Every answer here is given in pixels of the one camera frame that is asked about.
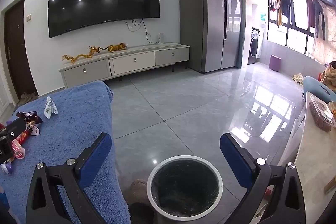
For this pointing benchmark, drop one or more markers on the grey double door refrigerator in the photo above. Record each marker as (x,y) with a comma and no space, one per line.
(211,28)

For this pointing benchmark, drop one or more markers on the dark brown snack bag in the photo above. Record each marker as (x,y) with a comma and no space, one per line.
(30,118)

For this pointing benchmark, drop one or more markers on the plastic food container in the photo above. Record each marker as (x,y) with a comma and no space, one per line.
(323,120)

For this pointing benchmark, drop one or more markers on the golden dragon figurine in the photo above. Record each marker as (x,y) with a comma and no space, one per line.
(72,60)

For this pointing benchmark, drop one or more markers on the blue fluffy blanket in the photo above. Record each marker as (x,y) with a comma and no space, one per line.
(84,112)

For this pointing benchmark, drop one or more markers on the red snack bag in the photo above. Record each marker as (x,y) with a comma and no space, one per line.
(23,137)

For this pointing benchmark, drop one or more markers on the light blue chair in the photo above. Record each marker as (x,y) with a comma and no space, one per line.
(318,89)

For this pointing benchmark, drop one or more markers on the white printed wrapper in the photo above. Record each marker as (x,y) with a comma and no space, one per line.
(50,108)

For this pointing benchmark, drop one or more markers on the golden tiger figurine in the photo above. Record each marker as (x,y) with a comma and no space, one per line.
(114,48)

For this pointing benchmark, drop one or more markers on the white low tv cabinet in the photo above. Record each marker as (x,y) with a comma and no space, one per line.
(105,66)

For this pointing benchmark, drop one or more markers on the front load washing machine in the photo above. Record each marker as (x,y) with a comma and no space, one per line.
(257,35)

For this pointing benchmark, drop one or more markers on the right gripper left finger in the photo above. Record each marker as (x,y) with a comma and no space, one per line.
(44,202)

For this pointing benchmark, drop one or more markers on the brown knitted slipper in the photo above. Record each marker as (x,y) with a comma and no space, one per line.
(136,193)

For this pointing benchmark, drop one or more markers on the purple square stool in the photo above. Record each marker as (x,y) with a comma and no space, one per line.
(275,63)

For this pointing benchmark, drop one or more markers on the pink orange snack bag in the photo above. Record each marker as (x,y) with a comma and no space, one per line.
(18,150)

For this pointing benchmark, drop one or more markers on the white round trash bin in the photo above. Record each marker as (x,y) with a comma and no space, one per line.
(184,188)

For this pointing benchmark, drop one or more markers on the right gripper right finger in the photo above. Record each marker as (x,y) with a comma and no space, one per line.
(286,204)

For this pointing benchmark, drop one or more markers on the hanging clothes on rack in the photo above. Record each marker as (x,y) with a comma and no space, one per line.
(295,26)

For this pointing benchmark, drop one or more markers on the beige shoes by door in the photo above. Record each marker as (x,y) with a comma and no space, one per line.
(26,98)

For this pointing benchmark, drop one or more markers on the dark brown entrance door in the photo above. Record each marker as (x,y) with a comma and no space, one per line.
(16,55)

